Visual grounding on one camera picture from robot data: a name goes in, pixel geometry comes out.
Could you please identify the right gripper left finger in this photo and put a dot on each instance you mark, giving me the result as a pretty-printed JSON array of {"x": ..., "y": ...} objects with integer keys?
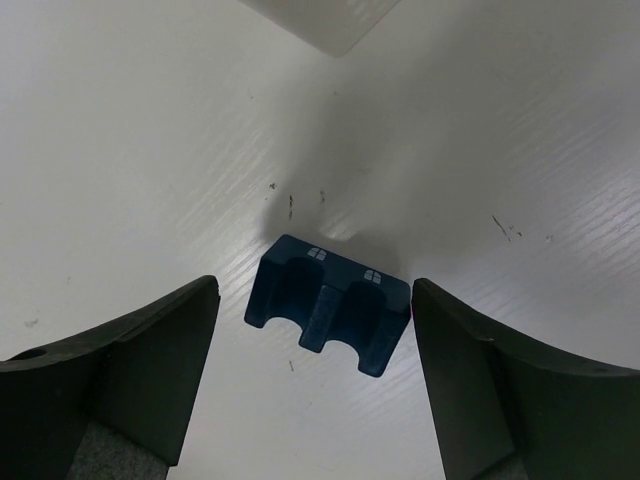
[{"x": 114, "y": 401}]

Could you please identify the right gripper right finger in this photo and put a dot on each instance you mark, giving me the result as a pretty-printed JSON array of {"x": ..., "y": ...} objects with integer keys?
[{"x": 508, "y": 406}]

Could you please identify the white perforated plastic bin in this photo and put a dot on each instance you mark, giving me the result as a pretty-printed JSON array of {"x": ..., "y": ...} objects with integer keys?
[{"x": 331, "y": 26}]

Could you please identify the blue wood block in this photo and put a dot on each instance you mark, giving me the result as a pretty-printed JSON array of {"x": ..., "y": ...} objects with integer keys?
[{"x": 331, "y": 298}]

